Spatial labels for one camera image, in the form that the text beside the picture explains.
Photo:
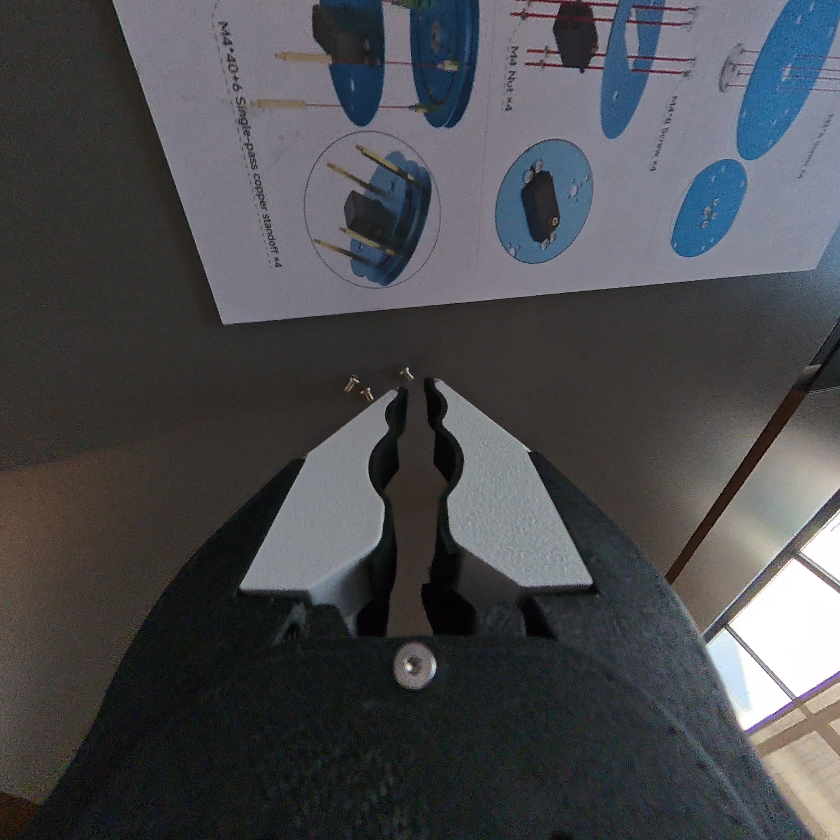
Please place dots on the dark grey desk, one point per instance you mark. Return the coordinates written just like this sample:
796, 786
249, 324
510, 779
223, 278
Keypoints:
131, 367

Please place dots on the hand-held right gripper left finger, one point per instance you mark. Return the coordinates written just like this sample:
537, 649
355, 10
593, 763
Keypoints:
321, 518

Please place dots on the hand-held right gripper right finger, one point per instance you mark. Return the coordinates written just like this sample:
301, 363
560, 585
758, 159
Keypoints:
512, 512

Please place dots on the white instruction manual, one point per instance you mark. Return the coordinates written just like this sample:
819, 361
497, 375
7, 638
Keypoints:
459, 229

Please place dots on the large glass window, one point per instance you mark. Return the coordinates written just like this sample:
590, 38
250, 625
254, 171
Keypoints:
787, 656

